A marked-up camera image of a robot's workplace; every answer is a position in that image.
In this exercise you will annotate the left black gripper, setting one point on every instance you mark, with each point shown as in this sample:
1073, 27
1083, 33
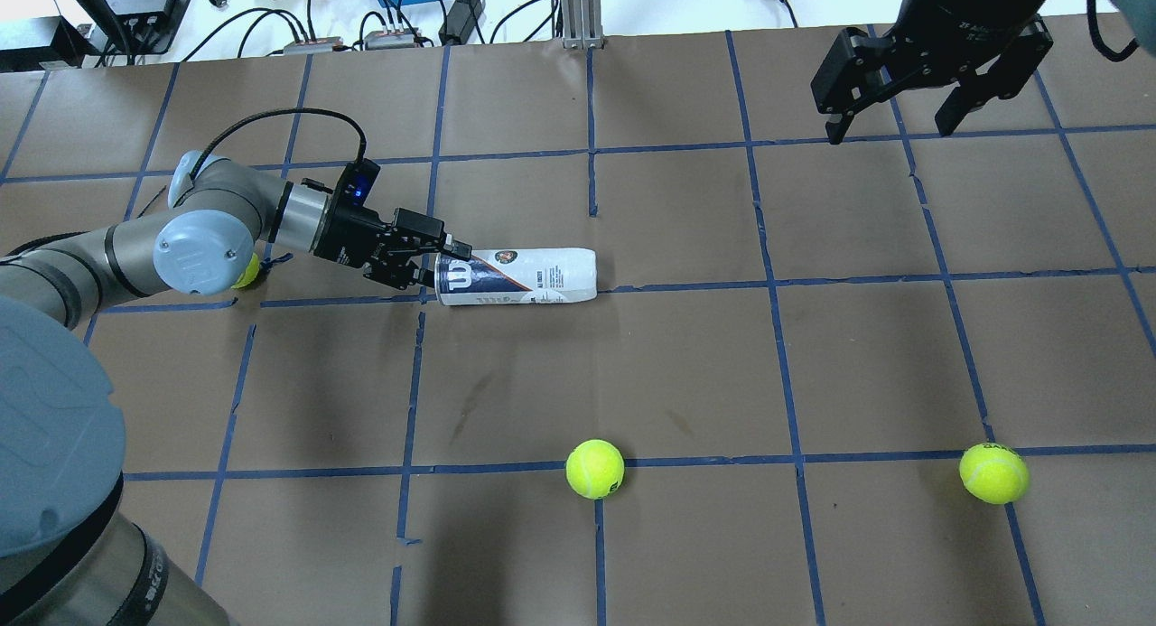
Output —
346, 235

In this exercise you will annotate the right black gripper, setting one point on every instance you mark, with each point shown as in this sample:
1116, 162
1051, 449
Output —
980, 7

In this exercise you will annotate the white blue tennis ball can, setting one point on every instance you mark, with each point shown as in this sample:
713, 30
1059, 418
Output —
501, 277

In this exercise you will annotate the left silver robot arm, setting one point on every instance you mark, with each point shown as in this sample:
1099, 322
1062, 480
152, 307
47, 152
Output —
125, 351

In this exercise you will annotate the tennis ball front of table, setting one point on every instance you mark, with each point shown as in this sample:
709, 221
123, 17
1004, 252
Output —
250, 273

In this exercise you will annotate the tennis ball table centre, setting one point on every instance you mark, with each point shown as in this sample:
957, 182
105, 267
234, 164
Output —
595, 469

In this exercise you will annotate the tennis ball near base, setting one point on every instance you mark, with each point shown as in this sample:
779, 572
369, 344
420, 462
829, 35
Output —
994, 473

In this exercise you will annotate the black power adapter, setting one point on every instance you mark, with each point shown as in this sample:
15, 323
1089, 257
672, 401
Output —
462, 22

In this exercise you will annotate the aluminium frame post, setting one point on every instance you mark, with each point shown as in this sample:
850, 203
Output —
582, 24

